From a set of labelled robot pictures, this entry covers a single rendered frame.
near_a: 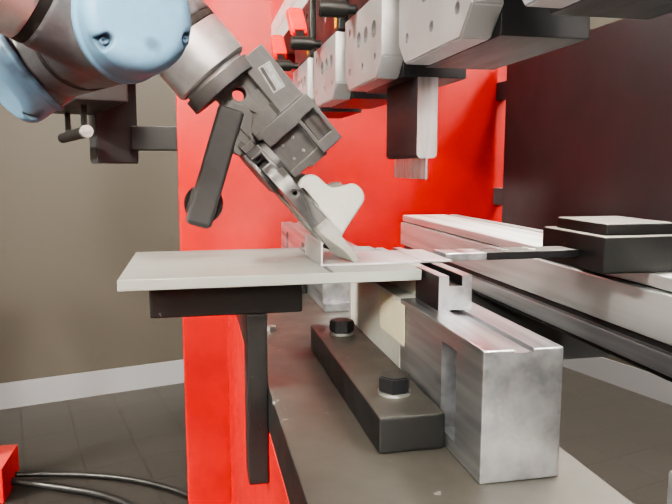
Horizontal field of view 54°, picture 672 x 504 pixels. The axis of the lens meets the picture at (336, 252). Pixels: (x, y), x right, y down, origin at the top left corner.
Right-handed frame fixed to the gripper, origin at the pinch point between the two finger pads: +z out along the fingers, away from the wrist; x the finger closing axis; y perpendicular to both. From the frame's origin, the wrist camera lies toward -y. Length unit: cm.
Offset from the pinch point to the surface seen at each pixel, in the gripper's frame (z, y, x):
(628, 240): 17.7, 22.5, -5.9
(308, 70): -14.9, 17.3, 36.2
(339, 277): 0.0, -1.8, -8.0
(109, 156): -33, -22, 139
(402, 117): -5.6, 13.9, 0.5
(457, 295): 7.1, 4.6, -11.8
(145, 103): -51, -3, 265
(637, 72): 20, 59, 34
